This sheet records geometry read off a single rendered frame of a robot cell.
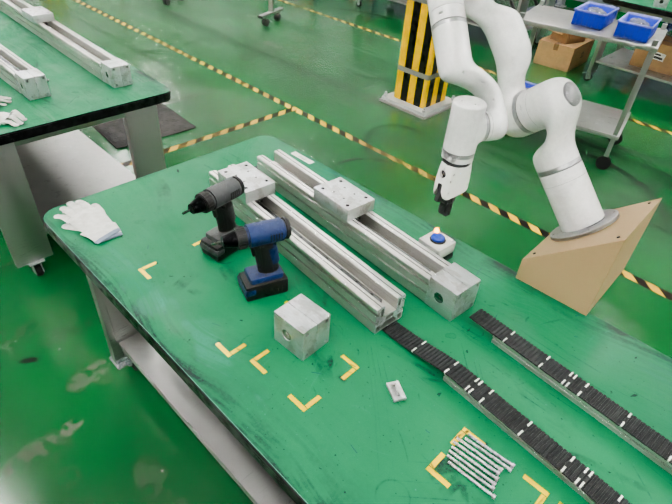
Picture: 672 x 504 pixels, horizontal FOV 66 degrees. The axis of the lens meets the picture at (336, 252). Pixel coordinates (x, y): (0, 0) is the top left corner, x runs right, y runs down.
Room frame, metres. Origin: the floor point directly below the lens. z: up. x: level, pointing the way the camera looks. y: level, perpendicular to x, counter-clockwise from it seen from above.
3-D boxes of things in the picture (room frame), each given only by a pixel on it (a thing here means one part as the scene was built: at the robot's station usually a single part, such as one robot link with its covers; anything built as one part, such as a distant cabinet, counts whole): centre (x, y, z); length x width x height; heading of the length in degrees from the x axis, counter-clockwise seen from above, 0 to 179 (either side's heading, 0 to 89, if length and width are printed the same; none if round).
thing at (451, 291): (1.04, -0.33, 0.83); 0.12 x 0.09 x 0.10; 134
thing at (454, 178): (1.24, -0.30, 1.06); 0.10 x 0.07 x 0.11; 134
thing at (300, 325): (0.87, 0.06, 0.83); 0.11 x 0.10 x 0.10; 140
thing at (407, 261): (1.35, -0.01, 0.82); 0.80 x 0.10 x 0.09; 44
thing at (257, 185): (1.40, 0.30, 0.87); 0.16 x 0.11 x 0.07; 44
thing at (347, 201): (1.35, -0.01, 0.87); 0.16 x 0.11 x 0.07; 44
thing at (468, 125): (1.24, -0.30, 1.20); 0.09 x 0.08 x 0.13; 109
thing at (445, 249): (1.24, -0.29, 0.81); 0.10 x 0.08 x 0.06; 134
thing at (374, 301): (1.22, 0.13, 0.82); 0.80 x 0.10 x 0.09; 44
